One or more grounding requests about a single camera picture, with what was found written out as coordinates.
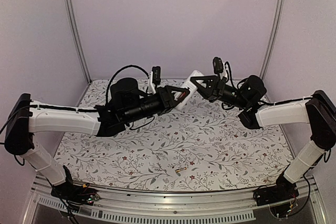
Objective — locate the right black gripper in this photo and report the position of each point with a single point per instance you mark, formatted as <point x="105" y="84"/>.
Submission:
<point x="213" y="87"/>

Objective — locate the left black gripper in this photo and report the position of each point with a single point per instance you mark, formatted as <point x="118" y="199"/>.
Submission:
<point x="166" y="97"/>

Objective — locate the white remote control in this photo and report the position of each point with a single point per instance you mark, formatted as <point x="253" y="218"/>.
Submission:
<point x="191" y="87"/>

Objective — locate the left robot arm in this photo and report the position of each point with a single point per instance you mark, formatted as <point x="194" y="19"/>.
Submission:
<point x="127" y="105"/>

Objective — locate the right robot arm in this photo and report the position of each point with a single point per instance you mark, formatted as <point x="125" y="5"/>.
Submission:
<point x="317" y="110"/>

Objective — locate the floral patterned table mat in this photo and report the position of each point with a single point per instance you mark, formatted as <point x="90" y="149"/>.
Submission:
<point x="219" y="153"/>

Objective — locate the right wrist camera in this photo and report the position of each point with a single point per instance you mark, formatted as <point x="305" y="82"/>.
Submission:
<point x="218" y="66"/>

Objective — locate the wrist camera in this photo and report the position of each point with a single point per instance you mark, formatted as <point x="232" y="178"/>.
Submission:
<point x="156" y="75"/>
<point x="218" y="66"/>

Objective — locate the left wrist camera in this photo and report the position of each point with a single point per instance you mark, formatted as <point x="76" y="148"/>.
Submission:
<point x="156" y="75"/>

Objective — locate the right aluminium frame post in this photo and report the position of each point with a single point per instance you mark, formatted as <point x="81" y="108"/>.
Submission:
<point x="272" y="38"/>

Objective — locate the aluminium frame post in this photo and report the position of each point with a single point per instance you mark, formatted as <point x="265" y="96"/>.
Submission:
<point x="76" y="40"/>
<point x="272" y="38"/>

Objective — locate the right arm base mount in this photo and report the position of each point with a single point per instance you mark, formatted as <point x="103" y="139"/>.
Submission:
<point x="265" y="195"/>

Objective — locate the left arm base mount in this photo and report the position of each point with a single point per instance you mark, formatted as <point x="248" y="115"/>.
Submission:
<point x="76" y="194"/>

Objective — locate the left aluminium frame post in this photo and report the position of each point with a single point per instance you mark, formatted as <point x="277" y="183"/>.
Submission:
<point x="76" y="40"/>

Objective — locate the front aluminium rail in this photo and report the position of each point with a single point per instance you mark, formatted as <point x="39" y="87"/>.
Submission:
<point x="120" y="205"/>

